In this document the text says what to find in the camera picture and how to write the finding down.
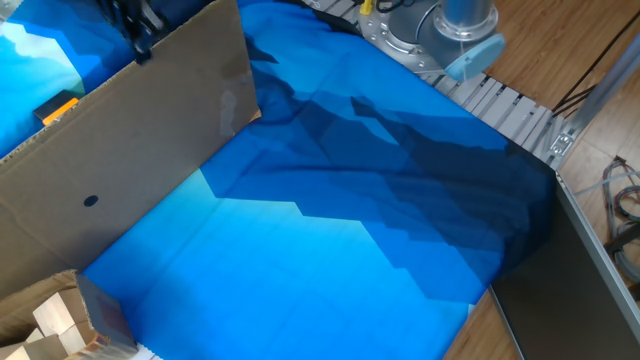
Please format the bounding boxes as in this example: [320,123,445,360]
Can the black cables on wood floor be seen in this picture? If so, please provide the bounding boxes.
[551,9,640,119]

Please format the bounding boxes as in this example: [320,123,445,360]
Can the blue mountain print cloth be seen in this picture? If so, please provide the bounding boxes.
[0,0,559,360]

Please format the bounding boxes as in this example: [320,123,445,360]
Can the aluminium post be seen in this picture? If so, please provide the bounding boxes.
[568,33,640,132]

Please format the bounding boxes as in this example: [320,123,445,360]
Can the light wooden block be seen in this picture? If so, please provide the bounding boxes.
[0,333,69,360]
[58,322,97,356]
[32,292,77,337]

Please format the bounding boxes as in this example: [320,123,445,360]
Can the slotted aluminium table frame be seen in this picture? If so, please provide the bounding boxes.
[304,0,581,171]

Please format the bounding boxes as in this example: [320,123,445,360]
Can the small open cardboard box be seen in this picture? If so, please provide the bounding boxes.
[0,269,139,360]

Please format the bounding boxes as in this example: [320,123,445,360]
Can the coiled cable bundle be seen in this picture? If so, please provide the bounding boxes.
[601,155,640,286]

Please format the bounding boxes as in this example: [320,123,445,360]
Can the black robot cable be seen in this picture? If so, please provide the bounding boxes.
[374,0,417,15]

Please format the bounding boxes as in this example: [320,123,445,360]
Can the dark grey framed panel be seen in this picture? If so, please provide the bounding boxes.
[488,172,640,360]

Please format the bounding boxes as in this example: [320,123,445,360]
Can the large cardboard wall panel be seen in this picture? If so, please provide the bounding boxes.
[0,0,262,301]

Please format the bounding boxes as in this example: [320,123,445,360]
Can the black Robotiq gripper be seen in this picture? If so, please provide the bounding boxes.
[97,0,171,65]

